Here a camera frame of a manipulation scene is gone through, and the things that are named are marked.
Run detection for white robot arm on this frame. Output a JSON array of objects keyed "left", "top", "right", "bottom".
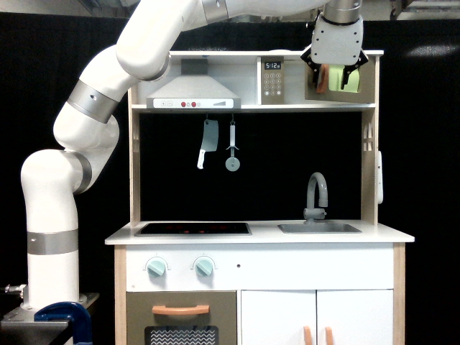
[{"left": 21, "top": 1, "right": 363, "bottom": 310}]

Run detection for brown microwave door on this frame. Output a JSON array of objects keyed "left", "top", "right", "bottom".
[{"left": 305, "top": 56, "right": 375, "bottom": 104}]

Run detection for microwave keypad panel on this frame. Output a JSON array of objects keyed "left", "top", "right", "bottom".
[{"left": 261, "top": 56, "right": 285, "bottom": 105}]

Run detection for white cabinet door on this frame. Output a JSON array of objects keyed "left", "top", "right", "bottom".
[
  {"left": 317, "top": 290, "right": 393, "bottom": 344},
  {"left": 240, "top": 290, "right": 317, "bottom": 344}
]

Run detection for toy kitchen wooden frame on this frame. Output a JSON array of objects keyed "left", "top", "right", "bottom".
[{"left": 107, "top": 50, "right": 413, "bottom": 344}]

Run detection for right white cabinet door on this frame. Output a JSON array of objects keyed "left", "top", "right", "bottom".
[{"left": 317, "top": 290, "right": 393, "bottom": 344}]

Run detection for brown lower oven door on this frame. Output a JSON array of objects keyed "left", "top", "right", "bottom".
[{"left": 126, "top": 291, "right": 237, "bottom": 344}]

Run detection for left mint knob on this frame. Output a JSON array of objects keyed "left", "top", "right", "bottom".
[{"left": 145, "top": 257, "right": 167, "bottom": 278}]

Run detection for grey range hood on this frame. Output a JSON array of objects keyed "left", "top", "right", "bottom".
[{"left": 146, "top": 59, "right": 241, "bottom": 110}]

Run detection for left white cabinet door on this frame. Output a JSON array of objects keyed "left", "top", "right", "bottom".
[{"left": 240, "top": 290, "right": 317, "bottom": 344}]

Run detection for right mint knob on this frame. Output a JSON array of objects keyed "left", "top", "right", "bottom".
[{"left": 193, "top": 256, "right": 215, "bottom": 277}]

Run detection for grey toy faucet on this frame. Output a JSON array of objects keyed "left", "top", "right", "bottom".
[{"left": 303, "top": 172, "right": 328, "bottom": 221}]

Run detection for grey toy sink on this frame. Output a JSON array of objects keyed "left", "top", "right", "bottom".
[{"left": 278, "top": 223, "right": 362, "bottom": 234}]

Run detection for mint knob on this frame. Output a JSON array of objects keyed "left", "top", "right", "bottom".
[
  {"left": 193, "top": 256, "right": 215, "bottom": 277},
  {"left": 145, "top": 257, "right": 167, "bottom": 278}
]

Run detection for toy cleaver knife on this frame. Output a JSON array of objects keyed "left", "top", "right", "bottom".
[{"left": 197, "top": 119, "right": 219, "bottom": 170}]

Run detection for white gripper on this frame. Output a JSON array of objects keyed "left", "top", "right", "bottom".
[{"left": 300, "top": 15, "right": 369, "bottom": 90}]

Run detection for toy pizza cutter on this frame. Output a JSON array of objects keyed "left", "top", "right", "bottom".
[{"left": 225, "top": 121, "right": 240, "bottom": 172}]

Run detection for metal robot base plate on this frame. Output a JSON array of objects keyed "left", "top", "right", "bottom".
[{"left": 1, "top": 293, "right": 99, "bottom": 344}]

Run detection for blue clamp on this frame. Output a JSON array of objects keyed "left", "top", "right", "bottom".
[{"left": 34, "top": 302, "right": 93, "bottom": 345}]

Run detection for black stovetop with red burners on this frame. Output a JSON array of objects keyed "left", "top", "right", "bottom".
[{"left": 136, "top": 222, "right": 251, "bottom": 236}]

